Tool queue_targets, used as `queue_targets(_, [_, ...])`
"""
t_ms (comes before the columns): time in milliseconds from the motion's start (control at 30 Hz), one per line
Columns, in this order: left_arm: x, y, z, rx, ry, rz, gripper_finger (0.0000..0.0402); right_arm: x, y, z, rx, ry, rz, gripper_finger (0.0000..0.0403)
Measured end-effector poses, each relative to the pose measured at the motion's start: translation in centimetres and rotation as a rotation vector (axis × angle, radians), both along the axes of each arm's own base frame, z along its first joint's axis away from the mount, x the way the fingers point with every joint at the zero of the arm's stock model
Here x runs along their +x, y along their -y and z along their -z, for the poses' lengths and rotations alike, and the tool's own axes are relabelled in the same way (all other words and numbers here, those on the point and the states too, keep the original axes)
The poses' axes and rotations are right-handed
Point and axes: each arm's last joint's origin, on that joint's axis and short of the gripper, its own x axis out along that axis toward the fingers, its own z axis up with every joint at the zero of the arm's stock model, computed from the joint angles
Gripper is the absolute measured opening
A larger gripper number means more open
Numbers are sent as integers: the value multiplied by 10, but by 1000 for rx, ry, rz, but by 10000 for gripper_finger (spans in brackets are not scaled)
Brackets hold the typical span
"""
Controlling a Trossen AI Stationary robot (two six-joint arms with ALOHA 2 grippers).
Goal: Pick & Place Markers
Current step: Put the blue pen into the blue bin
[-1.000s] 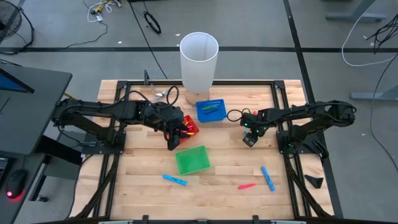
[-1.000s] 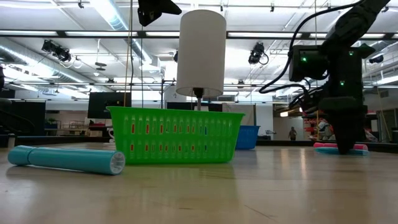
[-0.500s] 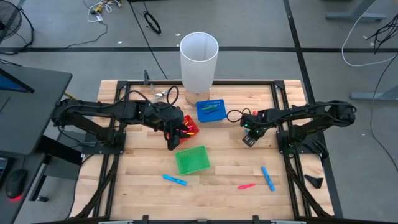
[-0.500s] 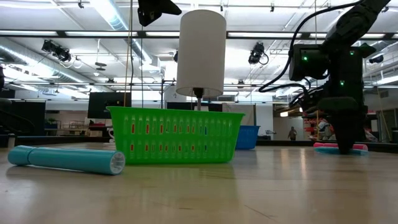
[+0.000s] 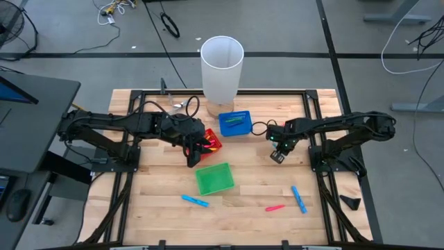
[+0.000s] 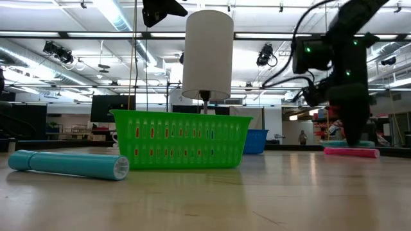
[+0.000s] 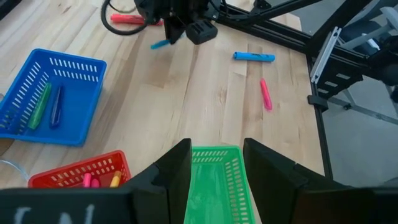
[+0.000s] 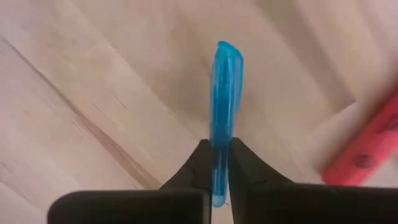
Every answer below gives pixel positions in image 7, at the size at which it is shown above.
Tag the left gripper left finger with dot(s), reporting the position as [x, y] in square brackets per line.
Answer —
[93, 205]

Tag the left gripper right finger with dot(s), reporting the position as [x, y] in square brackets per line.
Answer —
[295, 199]

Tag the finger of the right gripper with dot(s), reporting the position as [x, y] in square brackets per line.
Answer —
[174, 31]

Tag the teal thin marker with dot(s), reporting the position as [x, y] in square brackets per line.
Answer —
[160, 44]

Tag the yellow marker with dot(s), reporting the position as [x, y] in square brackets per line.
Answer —
[115, 180]

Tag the reddish pink marker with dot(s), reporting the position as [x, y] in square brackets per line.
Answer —
[127, 19]

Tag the light blue marker black print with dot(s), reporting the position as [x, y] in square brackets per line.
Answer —
[254, 57]

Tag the purple marker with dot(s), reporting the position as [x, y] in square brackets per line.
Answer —
[56, 107]

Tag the green marker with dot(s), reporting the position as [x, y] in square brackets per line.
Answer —
[38, 107]

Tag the red plastic basket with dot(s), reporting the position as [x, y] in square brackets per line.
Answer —
[102, 178]

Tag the green plastic basket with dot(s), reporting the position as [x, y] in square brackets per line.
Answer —
[214, 186]

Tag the blue plastic basket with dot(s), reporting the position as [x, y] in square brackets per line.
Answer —
[77, 102]

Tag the grey metal floor stand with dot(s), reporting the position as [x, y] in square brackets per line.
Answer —
[367, 112]

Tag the dark office chair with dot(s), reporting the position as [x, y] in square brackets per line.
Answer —
[357, 34]

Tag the black frame clamp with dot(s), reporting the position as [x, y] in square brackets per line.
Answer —
[317, 102]

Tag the black aluminium table frame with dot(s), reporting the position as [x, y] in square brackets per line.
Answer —
[280, 34]

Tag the silver aluminium bracket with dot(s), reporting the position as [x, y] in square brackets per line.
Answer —
[325, 53]

